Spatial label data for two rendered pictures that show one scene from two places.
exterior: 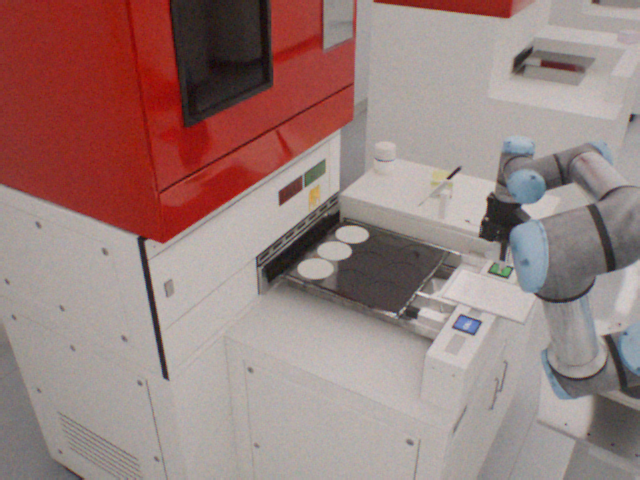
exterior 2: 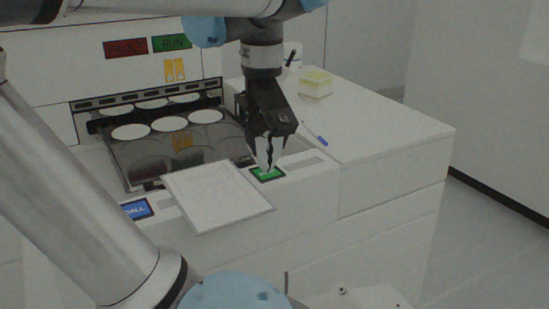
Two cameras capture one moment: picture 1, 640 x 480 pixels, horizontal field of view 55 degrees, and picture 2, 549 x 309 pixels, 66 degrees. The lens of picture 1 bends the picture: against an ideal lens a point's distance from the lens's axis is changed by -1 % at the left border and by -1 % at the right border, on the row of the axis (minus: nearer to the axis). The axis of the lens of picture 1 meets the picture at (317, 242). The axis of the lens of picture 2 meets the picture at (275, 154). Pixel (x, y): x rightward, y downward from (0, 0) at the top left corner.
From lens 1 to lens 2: 121 cm
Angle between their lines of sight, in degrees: 25
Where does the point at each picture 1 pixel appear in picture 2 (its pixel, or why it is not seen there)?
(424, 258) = (238, 150)
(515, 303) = (225, 209)
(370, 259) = (187, 137)
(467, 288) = (199, 177)
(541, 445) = not seen: outside the picture
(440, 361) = not seen: hidden behind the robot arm
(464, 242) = (292, 145)
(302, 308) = (104, 166)
